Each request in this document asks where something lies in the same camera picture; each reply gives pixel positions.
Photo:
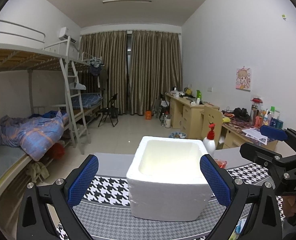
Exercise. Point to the ceiling tube light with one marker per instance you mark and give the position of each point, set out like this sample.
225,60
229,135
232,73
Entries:
116,1

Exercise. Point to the white red pump bottle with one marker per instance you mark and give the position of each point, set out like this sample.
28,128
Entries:
209,140

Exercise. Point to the blue plaid quilt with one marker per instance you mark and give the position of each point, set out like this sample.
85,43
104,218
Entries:
35,136

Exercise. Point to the orange box on floor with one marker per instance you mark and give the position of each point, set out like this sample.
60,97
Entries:
148,115

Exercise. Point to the white paper sheets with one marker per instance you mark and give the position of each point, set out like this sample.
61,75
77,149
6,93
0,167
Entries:
253,133

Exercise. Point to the metal bunk bed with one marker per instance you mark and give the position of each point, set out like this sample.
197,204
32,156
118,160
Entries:
38,80

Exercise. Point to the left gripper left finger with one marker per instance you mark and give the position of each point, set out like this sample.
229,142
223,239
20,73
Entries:
35,222

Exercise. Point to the wooden smiley chair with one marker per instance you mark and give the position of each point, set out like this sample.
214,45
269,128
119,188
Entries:
212,116

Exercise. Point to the red snack packet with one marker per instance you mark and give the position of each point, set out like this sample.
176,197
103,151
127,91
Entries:
221,163

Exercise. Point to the wooden desk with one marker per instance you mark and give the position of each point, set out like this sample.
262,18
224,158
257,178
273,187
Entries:
194,121

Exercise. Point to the brown curtains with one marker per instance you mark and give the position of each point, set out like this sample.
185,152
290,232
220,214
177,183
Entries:
138,67

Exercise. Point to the black folding chair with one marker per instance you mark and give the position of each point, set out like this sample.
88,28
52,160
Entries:
110,111

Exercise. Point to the blue trash bin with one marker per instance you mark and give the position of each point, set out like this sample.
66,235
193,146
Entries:
178,135

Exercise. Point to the white foam box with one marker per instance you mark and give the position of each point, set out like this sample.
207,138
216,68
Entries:
165,181

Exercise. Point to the anime girl poster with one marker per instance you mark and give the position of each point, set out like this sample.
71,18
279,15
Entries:
243,79

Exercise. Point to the right hand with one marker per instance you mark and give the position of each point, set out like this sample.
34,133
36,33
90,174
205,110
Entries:
289,206

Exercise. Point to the white air conditioner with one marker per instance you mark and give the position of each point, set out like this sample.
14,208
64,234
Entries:
64,33

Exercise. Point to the houndstooth table cloth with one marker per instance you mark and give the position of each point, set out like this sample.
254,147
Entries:
106,213

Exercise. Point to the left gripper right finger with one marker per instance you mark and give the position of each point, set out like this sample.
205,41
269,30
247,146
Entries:
263,220

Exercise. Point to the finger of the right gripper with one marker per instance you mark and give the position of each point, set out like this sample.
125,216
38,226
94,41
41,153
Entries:
274,133
262,156

